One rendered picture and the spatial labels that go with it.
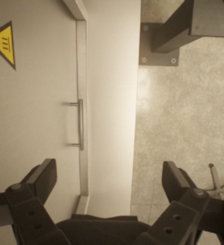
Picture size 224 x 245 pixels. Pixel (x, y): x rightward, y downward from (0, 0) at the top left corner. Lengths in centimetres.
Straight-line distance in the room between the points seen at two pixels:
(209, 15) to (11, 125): 50
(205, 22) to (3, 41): 46
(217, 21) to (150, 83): 94
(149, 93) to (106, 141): 86
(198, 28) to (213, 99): 112
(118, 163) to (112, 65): 35
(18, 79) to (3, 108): 5
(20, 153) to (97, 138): 41
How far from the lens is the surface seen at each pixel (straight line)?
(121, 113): 61
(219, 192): 186
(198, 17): 54
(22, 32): 28
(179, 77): 149
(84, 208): 67
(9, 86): 24
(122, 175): 70
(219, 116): 167
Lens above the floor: 140
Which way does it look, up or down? 76 degrees down
